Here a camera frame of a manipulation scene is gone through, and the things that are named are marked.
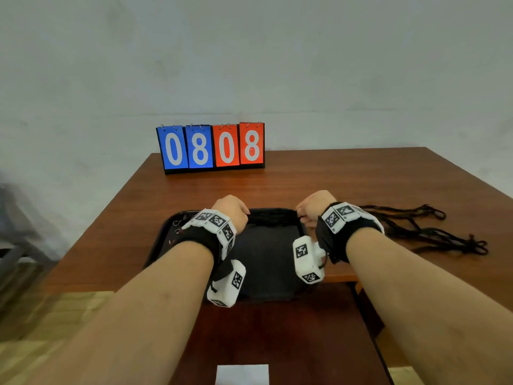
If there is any white paper label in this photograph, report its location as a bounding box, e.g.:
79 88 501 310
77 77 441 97
215 364 270 385

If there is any person's right hand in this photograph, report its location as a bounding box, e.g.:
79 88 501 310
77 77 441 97
295 190 337 228

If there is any black chair with grey frame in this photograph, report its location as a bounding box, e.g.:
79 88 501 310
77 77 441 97
0 182 55 277

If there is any black plastic tray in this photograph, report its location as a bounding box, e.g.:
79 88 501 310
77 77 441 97
143 207 321 303

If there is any person's left hand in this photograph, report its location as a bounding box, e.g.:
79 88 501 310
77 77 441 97
211 195 251 234

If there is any person's right forearm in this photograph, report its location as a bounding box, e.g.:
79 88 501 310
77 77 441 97
345 227 513 385

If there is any black wristband with marker tags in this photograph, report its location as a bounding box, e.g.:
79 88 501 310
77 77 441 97
315 202 385 264
172 208 238 277

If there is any pile of black lanyards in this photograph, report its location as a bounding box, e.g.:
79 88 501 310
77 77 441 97
360 203 489 256

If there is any person's left forearm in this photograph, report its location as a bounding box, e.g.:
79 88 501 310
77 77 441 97
36 241 214 385

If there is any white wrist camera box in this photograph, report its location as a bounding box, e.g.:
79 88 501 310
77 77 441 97
292 235 328 284
206 259 247 309

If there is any blue and red flip scoreboard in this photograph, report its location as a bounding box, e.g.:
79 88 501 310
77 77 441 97
155 122 266 175

